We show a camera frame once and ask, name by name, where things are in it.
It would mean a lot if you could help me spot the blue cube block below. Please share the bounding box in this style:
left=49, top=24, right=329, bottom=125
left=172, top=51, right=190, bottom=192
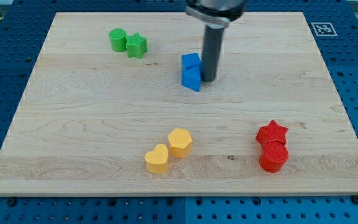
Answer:
left=181, top=53, right=201, bottom=70

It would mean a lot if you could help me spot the green cylinder block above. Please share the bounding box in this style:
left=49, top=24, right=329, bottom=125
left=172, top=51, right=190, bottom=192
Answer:
left=109, top=28, right=127, bottom=52

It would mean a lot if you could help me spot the yellow hexagon block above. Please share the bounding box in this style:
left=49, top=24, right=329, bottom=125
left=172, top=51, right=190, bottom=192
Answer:
left=168, top=128, right=193, bottom=158

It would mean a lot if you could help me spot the red star block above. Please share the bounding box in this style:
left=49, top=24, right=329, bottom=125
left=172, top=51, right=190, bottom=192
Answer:
left=255, top=120, right=288, bottom=145

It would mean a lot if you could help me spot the blue triangle block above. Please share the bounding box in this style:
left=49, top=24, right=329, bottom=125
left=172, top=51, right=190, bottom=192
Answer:
left=181, top=66, right=201, bottom=91

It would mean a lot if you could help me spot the wooden board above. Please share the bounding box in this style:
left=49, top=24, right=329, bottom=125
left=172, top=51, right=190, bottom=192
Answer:
left=0, top=12, right=358, bottom=197

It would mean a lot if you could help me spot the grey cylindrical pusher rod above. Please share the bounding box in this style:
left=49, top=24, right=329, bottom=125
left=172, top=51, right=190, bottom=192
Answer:
left=201, top=25, right=224, bottom=82

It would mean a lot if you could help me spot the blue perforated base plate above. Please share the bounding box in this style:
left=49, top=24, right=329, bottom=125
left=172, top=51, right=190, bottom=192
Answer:
left=0, top=1, right=358, bottom=223

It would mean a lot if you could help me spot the green star block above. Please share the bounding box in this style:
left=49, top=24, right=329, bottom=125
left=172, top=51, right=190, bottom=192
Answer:
left=126, top=33, right=148, bottom=58

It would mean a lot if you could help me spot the red cylinder block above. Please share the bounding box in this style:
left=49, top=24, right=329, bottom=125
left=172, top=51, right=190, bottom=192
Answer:
left=259, top=142, right=289, bottom=173

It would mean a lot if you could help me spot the yellow heart block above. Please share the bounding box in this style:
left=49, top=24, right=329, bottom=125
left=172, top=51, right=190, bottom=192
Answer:
left=144, top=144, right=169, bottom=174

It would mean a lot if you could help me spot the white fiducial marker tag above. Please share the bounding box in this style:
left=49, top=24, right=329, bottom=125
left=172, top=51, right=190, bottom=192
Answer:
left=311, top=22, right=337, bottom=37

